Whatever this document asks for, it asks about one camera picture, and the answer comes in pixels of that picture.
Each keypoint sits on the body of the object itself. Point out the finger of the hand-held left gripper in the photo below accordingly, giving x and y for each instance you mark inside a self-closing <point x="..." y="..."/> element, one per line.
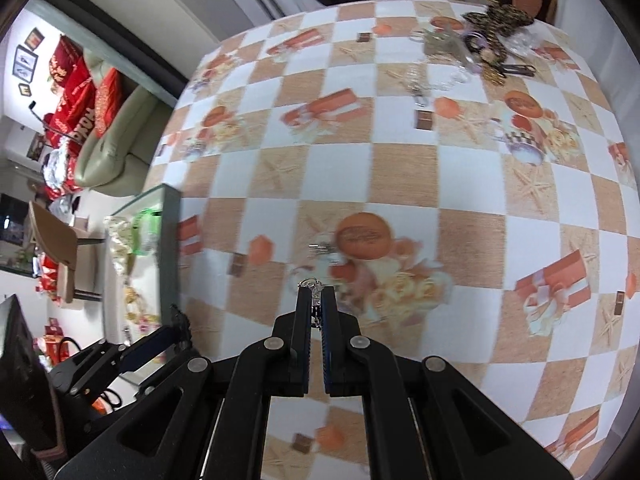
<point x="145" y="350"/>

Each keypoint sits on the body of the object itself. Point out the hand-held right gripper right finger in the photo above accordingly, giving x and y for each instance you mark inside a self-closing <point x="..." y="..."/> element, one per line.
<point x="327" y="350"/>

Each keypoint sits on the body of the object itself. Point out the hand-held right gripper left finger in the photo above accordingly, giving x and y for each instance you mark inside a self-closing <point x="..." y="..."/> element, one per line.
<point x="304" y="340"/>

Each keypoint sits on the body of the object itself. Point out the cream polka dot scrunchie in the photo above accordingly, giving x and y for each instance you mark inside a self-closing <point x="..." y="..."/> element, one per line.
<point x="119" y="240"/>

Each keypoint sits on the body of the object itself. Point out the green plastic bangle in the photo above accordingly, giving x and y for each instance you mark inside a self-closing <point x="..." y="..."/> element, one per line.
<point x="147" y="217"/>

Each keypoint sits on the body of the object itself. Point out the silver charm with white bead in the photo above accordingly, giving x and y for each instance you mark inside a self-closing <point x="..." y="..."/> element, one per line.
<point x="320" y="248"/>

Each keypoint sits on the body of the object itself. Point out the wooden chair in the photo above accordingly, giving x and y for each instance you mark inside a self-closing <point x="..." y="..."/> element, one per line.
<point x="50" y="240"/>

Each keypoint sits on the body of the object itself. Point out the beige sofa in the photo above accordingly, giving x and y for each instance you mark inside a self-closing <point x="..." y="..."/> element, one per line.
<point x="120" y="150"/>

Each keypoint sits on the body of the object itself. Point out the red printed cushion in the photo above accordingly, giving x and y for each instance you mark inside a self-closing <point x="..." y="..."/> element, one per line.
<point x="77" y="105"/>
<point x="107" y="100"/>
<point x="62" y="65"/>

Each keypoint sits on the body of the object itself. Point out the gold hair clips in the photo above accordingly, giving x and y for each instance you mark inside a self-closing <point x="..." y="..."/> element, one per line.
<point x="494" y="72"/>

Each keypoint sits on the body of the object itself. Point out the clear grey hair claw clip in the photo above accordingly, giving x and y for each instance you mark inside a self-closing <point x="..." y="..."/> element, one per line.
<point x="445" y="45"/>

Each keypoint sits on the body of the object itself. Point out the dark brown hair clip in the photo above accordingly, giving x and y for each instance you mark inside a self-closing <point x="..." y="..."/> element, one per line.
<point x="517" y="69"/>

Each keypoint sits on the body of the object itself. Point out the clear plastic hair accessory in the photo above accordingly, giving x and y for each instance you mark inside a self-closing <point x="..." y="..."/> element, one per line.
<point x="525" y="42"/>

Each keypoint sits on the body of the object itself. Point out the leopard print hair bow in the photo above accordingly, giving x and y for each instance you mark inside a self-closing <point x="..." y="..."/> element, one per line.
<point x="497" y="17"/>

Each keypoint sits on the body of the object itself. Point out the dark brown round case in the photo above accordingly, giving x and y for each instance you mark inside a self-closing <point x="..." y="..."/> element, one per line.
<point x="550" y="5"/>

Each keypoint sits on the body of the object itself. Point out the framed wall picture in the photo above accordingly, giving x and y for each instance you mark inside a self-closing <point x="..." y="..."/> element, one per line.
<point x="24" y="90"/>
<point x="25" y="62"/>
<point x="34" y="38"/>

